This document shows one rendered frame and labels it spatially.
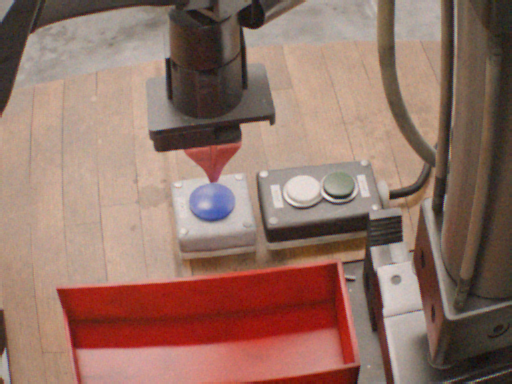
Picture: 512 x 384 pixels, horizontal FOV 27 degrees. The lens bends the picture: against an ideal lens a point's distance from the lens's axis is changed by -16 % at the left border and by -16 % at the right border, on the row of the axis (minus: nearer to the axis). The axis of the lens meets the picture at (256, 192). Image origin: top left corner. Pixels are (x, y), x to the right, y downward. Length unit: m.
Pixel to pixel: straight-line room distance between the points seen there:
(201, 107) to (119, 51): 1.72
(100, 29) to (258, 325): 1.79
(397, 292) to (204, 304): 0.30
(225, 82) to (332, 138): 0.25
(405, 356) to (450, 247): 0.11
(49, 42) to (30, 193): 1.62
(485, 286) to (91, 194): 0.64
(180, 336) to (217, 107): 0.20
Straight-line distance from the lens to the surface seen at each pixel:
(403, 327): 0.71
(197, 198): 1.10
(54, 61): 2.72
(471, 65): 0.51
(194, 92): 0.97
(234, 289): 1.03
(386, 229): 1.02
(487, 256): 0.58
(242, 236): 1.09
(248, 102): 1.00
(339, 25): 2.73
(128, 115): 1.24
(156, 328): 1.05
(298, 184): 1.11
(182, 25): 0.93
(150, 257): 1.11
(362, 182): 1.12
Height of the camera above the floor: 1.76
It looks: 48 degrees down
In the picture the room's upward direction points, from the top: 2 degrees counter-clockwise
